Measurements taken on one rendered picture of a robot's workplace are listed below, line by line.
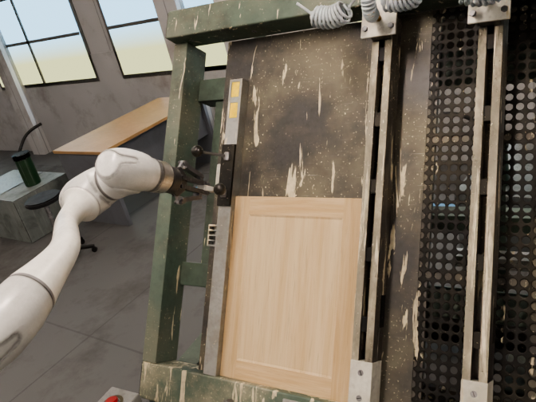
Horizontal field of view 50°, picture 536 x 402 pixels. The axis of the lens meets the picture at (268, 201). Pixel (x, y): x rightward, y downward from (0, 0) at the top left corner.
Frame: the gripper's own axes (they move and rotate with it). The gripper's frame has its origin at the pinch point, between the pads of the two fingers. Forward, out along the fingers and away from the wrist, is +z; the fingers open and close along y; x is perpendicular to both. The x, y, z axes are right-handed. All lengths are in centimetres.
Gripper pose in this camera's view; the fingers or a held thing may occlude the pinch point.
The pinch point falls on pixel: (207, 189)
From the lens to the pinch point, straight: 174.4
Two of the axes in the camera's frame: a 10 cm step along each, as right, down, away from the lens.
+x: 8.5, 0.2, -5.2
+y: -0.8, 9.9, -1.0
